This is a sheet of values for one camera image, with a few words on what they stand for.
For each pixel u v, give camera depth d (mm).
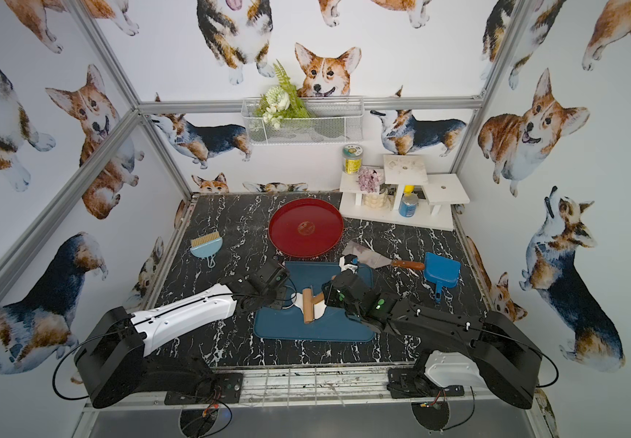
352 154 1025
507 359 417
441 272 957
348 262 748
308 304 854
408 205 1072
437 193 1009
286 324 836
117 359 412
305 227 1099
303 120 849
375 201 1108
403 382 737
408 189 1072
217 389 733
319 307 871
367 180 957
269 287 663
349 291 615
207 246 1038
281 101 774
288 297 882
